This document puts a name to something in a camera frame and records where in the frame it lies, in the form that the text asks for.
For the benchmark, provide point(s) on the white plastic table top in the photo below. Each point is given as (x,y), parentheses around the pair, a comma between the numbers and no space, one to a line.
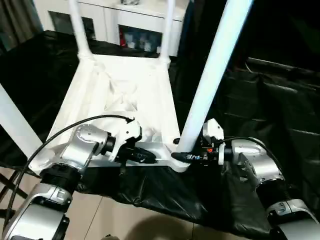
(112,82)

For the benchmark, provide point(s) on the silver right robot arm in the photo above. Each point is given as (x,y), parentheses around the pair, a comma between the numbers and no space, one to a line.
(262,162)

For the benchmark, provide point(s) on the black plastic mat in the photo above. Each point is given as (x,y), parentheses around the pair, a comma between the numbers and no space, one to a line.
(262,112)

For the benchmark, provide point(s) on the blue upright panel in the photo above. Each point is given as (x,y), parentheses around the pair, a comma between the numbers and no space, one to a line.
(187,30)

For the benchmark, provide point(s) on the black long bar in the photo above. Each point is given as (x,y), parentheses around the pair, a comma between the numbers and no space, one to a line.
(285,65)

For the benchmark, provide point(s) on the black metal stand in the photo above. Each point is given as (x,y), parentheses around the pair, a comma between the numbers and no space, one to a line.
(10,185)

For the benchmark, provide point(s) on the white cabinet with glass doors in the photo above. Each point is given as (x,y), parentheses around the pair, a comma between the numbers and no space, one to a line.
(110,25)

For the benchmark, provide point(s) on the dark crumpled bag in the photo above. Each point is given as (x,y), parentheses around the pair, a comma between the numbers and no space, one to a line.
(130,2)

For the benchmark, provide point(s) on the grey curtain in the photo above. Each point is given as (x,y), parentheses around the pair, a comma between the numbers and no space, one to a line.
(17,17)

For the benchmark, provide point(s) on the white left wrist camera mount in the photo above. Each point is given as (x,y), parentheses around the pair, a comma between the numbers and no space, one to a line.
(130,130)

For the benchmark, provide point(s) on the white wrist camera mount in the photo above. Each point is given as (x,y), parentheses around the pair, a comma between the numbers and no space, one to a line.
(212,128)
(130,130)

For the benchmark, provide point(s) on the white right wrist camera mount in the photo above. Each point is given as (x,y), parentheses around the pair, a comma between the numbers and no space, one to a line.
(212,128)

